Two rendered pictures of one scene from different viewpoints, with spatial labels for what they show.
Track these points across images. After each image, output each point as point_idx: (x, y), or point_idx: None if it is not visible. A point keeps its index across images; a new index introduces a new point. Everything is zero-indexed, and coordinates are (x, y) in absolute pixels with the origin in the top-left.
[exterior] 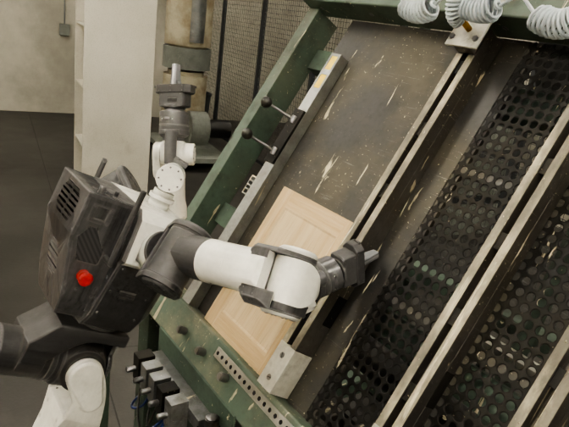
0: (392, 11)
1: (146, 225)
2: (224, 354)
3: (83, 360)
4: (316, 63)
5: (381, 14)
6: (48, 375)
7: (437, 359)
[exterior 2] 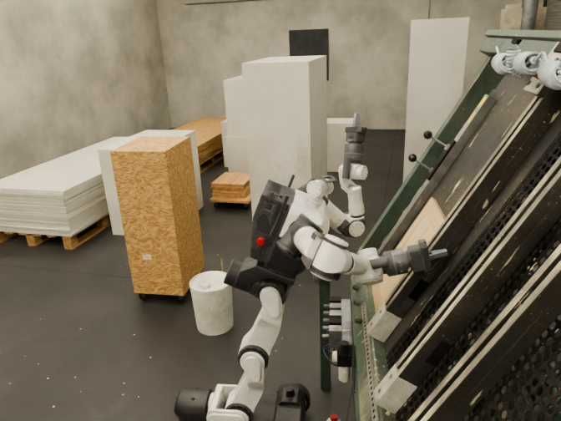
0: None
1: (291, 215)
2: (365, 306)
3: (268, 287)
4: None
5: None
6: (252, 291)
7: (432, 329)
